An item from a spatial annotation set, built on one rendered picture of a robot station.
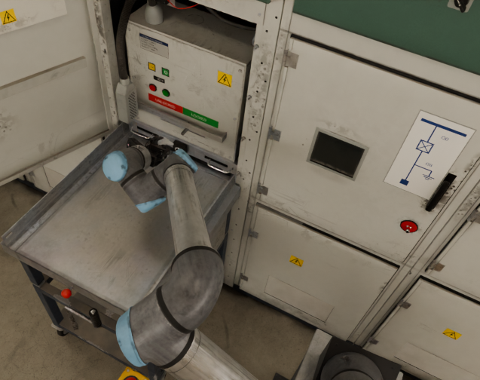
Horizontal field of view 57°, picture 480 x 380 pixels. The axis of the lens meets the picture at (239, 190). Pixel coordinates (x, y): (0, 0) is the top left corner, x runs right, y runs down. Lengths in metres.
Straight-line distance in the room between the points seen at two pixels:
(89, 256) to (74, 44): 0.77
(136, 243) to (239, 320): 0.97
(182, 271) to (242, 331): 1.54
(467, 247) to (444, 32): 0.76
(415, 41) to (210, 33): 0.74
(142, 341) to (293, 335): 1.60
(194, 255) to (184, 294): 0.09
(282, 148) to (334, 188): 0.23
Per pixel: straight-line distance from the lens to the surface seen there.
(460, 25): 1.23
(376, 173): 1.53
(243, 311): 2.50
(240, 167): 1.78
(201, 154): 1.90
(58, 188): 1.84
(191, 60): 1.65
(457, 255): 1.73
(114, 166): 1.44
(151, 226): 1.73
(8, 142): 1.91
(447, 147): 1.41
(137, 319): 0.97
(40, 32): 1.73
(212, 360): 1.06
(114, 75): 1.90
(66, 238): 1.74
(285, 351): 2.45
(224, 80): 1.61
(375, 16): 1.25
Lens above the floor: 2.25
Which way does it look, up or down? 50 degrees down
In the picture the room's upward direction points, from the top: 9 degrees clockwise
